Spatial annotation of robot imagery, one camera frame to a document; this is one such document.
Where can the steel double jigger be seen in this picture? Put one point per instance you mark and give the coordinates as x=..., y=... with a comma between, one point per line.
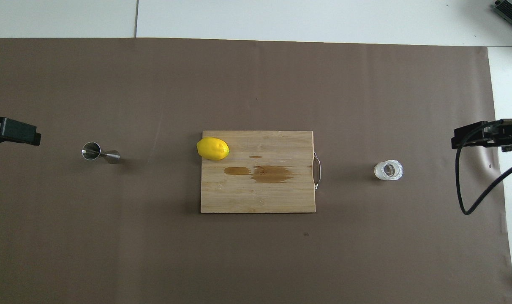
x=91, y=151

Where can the clear textured glass cup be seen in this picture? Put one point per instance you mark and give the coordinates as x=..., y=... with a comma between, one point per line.
x=389, y=170

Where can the wooden cutting board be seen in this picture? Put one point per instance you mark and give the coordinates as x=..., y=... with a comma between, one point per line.
x=260, y=194

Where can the grey finned metal device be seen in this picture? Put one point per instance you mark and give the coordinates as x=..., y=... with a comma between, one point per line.
x=511, y=9

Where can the brown paper table mat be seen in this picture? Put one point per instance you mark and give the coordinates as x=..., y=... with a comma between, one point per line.
x=429, y=105

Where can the yellow lemon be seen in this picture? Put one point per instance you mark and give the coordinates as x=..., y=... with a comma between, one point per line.
x=213, y=148

